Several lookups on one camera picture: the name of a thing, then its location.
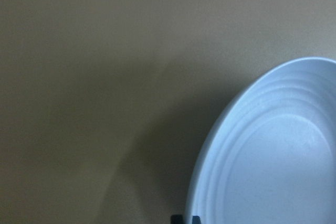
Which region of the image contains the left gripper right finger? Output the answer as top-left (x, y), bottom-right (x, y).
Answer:
top-left (192, 216), bottom-right (201, 224)

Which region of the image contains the blue plate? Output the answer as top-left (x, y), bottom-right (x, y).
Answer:
top-left (184, 57), bottom-right (335, 223)

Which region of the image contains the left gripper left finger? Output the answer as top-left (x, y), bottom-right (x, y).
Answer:
top-left (171, 215), bottom-right (183, 224)

